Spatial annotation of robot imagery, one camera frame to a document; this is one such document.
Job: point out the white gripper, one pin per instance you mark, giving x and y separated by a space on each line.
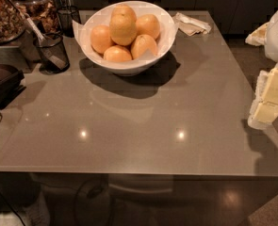
265 104

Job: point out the orange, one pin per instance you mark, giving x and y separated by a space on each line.
148 24
100 39
123 9
142 44
122 29
117 53

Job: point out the white ceramic bowl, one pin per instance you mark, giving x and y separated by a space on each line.
129 67

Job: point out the folded paper napkins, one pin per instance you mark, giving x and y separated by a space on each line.
191 26

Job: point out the rear black mesh cup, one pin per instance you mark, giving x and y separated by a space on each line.
68 15

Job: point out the black mesh cup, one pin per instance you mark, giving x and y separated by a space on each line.
68 15
63 48

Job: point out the front black mesh cup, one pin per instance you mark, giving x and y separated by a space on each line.
63 48

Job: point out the dark brown device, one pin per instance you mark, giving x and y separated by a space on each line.
10 84

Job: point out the large glass snack jar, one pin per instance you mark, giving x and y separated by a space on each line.
2 16

